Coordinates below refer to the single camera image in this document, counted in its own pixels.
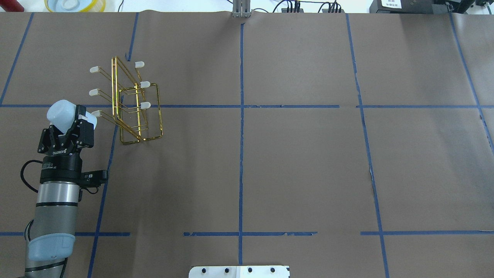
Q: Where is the red bottle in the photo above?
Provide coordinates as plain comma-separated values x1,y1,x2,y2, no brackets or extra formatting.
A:
0,0,25,12

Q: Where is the light blue plastic cup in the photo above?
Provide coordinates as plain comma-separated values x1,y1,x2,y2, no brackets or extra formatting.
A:
46,100,97,134

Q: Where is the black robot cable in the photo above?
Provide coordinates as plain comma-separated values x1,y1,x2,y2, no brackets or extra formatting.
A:
20,160,43,193

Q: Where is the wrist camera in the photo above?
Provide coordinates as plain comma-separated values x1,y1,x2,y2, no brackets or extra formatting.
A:
79,170,109,188

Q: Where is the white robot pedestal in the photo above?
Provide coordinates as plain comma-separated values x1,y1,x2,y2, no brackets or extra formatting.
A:
188,264,291,278

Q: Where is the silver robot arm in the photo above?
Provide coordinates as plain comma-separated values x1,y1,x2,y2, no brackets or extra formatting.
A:
24,100,94,278

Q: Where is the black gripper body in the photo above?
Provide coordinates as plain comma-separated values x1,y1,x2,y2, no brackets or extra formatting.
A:
38,141,94,184

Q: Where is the yellow tape roll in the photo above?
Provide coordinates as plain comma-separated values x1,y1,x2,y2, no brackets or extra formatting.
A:
44,0,106,13

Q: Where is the black desktop computer box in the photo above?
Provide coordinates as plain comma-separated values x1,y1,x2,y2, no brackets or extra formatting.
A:
369,0,449,14

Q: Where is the gold wire cup holder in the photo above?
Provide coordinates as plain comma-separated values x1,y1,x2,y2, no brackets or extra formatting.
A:
89,56,164,145

